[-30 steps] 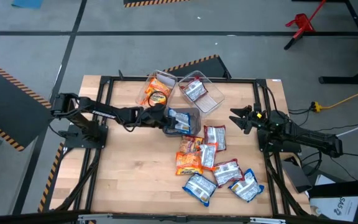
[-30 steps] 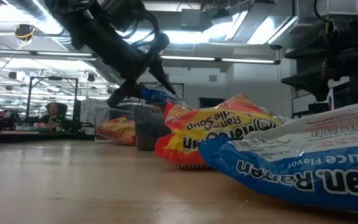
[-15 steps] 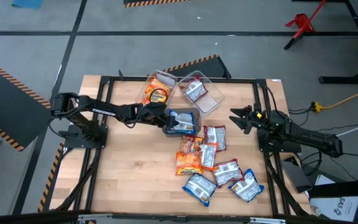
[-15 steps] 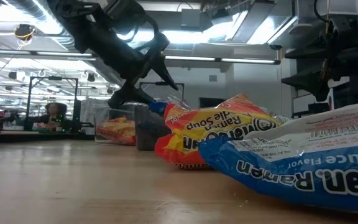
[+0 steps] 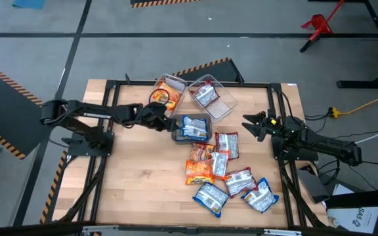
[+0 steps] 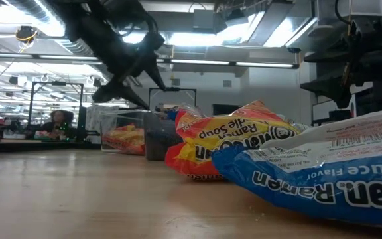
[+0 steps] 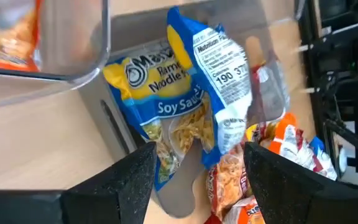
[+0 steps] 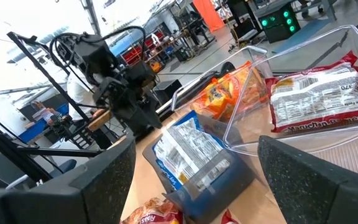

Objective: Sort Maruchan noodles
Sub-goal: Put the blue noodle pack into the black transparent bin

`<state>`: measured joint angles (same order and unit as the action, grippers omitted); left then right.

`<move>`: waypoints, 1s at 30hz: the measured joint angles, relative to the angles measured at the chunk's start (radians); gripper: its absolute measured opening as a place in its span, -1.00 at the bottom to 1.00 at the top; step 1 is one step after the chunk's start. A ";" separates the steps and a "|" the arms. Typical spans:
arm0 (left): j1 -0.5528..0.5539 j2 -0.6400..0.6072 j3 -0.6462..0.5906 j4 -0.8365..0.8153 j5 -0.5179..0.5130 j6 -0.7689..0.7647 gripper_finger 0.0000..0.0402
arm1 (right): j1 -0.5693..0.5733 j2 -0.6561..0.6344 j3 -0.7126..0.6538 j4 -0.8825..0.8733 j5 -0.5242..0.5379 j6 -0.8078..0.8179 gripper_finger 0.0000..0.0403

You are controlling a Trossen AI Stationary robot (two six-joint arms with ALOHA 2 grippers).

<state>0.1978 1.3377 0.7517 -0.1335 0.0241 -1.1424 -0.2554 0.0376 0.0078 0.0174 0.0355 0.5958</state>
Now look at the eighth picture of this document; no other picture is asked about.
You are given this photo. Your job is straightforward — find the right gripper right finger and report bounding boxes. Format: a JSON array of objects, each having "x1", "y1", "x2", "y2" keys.
[{"x1": 257, "y1": 134, "x2": 358, "y2": 224}]

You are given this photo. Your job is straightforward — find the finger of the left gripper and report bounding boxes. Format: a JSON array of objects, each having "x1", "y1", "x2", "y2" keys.
[{"x1": 119, "y1": 100, "x2": 163, "y2": 129}]

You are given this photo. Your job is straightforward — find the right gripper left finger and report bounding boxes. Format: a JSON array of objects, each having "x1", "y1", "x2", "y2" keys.
[{"x1": 0, "y1": 132, "x2": 137, "y2": 224}]

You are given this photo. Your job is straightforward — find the blue Maruchan ramen packet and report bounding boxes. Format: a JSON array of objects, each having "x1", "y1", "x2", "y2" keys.
[{"x1": 152, "y1": 110, "x2": 232, "y2": 192}]

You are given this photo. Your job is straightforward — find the red Maruchan ramen packet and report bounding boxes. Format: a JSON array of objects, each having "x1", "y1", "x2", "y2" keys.
[
  {"x1": 121, "y1": 197, "x2": 185, "y2": 224},
  {"x1": 221, "y1": 208, "x2": 241, "y2": 224},
  {"x1": 265, "y1": 51, "x2": 358, "y2": 134}
]

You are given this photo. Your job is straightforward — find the orange Maruchan ramen packet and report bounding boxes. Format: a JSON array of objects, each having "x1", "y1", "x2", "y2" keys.
[{"x1": 191, "y1": 60, "x2": 270, "y2": 122}]

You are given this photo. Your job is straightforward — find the red storage bin rack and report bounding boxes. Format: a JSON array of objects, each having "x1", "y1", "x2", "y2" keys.
[{"x1": 121, "y1": 29, "x2": 167, "y2": 66}]

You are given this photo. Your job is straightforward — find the grey plastic bin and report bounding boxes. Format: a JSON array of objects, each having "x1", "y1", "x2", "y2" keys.
[{"x1": 142, "y1": 110, "x2": 257, "y2": 224}]

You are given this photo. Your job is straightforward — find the orange panel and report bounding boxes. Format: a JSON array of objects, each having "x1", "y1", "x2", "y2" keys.
[{"x1": 193, "y1": 0, "x2": 226, "y2": 32}]

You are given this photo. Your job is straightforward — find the black computer green lights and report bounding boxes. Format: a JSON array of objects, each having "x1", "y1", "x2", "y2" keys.
[{"x1": 255, "y1": 2, "x2": 301, "y2": 44}]

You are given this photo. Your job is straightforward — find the black aluminium frame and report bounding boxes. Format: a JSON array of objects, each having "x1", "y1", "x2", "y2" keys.
[{"x1": 0, "y1": 30, "x2": 229, "y2": 190}]

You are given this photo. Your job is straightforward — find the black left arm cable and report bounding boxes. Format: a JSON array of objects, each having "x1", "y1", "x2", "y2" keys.
[{"x1": 50, "y1": 26, "x2": 148, "y2": 63}]

